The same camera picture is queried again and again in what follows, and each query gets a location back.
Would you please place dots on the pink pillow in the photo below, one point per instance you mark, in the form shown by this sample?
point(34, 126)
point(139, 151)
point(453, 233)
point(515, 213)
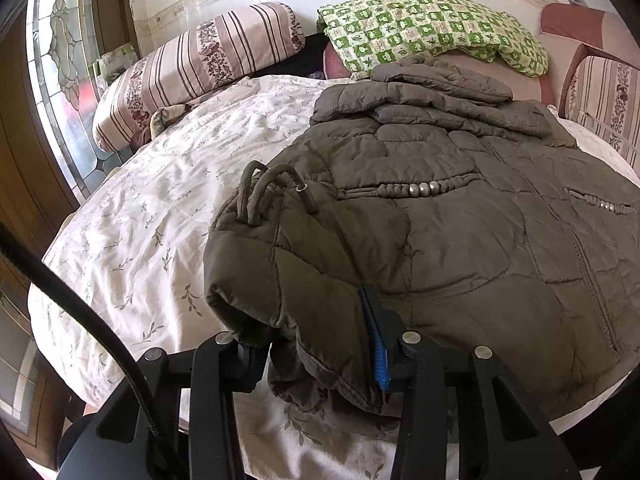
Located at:
point(337, 62)

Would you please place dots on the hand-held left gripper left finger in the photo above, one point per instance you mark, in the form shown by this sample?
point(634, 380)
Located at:
point(245, 360)

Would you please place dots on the striped pink cushion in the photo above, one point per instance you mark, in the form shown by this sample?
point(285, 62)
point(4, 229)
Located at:
point(605, 95)

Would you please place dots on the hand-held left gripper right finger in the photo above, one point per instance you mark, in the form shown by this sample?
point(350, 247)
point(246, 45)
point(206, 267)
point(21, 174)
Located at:
point(380, 360)

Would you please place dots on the green checked blanket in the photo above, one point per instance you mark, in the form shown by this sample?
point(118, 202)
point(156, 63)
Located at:
point(425, 25)

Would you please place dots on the small beige cloth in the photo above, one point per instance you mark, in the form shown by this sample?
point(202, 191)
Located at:
point(167, 119)

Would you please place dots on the striped floral pillow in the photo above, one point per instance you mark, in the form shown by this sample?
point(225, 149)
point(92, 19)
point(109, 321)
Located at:
point(200, 60)

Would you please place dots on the plain pink cushion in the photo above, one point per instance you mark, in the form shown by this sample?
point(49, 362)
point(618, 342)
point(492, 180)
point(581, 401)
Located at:
point(570, 22)

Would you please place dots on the patterned glass door panel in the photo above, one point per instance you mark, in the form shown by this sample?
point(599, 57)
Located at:
point(70, 85)

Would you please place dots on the brown quilted jacket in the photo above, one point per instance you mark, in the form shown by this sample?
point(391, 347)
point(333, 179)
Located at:
point(475, 260)

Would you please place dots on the white leaf-print quilt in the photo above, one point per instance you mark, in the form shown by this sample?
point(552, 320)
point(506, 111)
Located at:
point(150, 210)

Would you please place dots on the dark cloth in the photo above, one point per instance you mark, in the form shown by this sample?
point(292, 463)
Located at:
point(305, 55)

